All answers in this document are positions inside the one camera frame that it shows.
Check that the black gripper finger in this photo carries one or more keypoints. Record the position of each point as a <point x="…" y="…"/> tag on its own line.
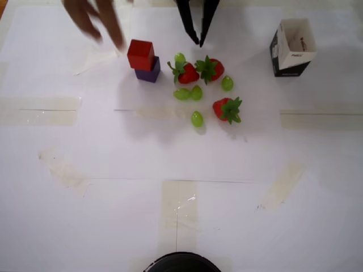
<point x="210" y="11"/>
<point x="185" y="14"/>

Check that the red plastic strawberry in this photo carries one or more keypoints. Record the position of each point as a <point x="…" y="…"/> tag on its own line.
<point x="219" y="109"/>
<point x="188" y="74"/>
<point x="217" y="69"/>

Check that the red wooden cube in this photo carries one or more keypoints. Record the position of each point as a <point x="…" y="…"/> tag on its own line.
<point x="140" y="55"/>

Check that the purple wooden cube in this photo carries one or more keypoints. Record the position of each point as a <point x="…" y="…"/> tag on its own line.
<point x="147" y="76"/>

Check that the bare human hand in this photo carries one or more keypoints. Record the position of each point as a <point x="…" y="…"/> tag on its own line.
<point x="82" y="14"/>

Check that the green plastic grape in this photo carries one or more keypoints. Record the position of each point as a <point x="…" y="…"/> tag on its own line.
<point x="196" y="93"/>
<point x="181" y="94"/>
<point x="227" y="83"/>
<point x="197" y="119"/>
<point x="179" y="57"/>

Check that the open black white cardboard box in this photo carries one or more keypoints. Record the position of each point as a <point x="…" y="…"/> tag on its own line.
<point x="292" y="66"/>

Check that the beige masking tape strip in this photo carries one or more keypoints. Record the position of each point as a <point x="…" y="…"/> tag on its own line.
<point x="180" y="204"/>
<point x="282" y="187"/>
<point x="320" y="120"/>
<point x="37" y="112"/>
<point x="63" y="171"/>

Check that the black round object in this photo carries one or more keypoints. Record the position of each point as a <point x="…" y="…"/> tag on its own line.
<point x="181" y="263"/>

